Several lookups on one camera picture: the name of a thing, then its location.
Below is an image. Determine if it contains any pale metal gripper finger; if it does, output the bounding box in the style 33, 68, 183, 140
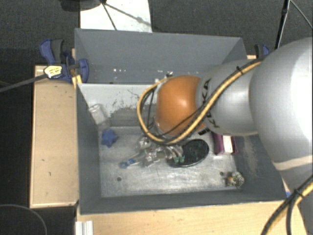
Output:
135, 137, 154, 156
129, 153, 158, 168

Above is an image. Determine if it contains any grey metal bin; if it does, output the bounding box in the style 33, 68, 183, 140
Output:
74, 28, 287, 215

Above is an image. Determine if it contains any small blue tool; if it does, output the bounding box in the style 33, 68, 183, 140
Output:
119, 158, 137, 169

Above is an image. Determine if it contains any black oval disc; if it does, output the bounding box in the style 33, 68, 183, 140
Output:
167, 139, 210, 168

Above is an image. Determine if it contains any blue toy figure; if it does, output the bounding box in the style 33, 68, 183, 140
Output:
101, 128, 119, 148

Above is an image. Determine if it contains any clear glass jar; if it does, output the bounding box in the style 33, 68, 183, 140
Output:
88, 103, 111, 131

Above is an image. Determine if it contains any purple and white box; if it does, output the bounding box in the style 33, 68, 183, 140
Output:
211, 131, 239, 156

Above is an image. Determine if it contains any pale wood flat board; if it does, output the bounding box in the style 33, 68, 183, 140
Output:
29, 65, 79, 209

